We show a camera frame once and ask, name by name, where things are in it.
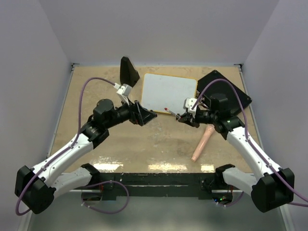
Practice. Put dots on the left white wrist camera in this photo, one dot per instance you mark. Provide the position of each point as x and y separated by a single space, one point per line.
123 92

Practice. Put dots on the black flat electronic box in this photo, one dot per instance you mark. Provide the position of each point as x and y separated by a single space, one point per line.
222 88

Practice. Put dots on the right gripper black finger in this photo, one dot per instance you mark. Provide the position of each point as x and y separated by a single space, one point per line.
185 118
192 123

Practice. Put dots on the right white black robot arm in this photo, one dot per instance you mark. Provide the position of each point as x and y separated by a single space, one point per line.
270 186

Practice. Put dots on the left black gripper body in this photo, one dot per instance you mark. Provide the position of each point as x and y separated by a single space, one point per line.
126 112

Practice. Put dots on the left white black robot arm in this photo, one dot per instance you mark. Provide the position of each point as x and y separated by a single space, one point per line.
38 186

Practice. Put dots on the whiteboard marker pen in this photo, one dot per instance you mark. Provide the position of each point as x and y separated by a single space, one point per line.
177 116

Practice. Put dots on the pink plastic handle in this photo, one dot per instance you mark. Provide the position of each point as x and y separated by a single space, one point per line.
202 143

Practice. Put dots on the yellow framed whiteboard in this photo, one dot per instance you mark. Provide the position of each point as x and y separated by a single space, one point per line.
163 91

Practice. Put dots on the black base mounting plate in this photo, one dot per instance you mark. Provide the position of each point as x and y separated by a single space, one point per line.
110 186

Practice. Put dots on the black wedge stand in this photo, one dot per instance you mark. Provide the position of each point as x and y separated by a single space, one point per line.
128 74

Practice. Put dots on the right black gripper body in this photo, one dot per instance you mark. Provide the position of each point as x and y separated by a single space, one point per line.
205 117

